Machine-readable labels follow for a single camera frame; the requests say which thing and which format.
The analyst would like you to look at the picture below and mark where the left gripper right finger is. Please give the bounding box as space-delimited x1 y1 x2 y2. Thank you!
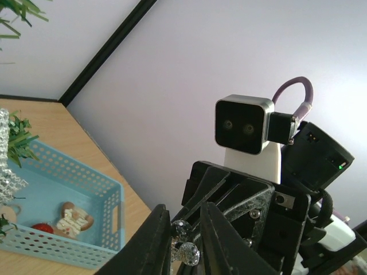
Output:
200 202 277 275

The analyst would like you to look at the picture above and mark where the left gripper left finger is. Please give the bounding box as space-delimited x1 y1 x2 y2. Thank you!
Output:
96 204 171 275

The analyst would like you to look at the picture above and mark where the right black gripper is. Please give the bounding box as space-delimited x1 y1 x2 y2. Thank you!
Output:
181 161 311 274

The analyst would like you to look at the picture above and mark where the silver sprig ornament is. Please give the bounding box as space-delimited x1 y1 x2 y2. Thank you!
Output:
171 220 201 266

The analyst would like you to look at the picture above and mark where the gingerbread figure ornament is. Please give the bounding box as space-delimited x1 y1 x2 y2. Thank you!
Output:
54 202 94 239

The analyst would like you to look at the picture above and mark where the light blue plastic basket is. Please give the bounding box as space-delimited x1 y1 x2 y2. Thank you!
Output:
1 140 125 269

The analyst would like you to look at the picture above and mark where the white mesh bow ornament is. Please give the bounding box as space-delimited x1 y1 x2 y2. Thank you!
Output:
1 108 28 204

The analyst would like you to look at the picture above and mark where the small green christmas tree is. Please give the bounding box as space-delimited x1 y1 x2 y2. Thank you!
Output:
0 0 49 241

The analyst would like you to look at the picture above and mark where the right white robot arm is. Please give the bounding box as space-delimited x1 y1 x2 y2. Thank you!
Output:
176 122 366 274

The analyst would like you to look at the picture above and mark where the red ball ornament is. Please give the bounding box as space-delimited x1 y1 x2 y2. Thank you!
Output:
31 223 54 234

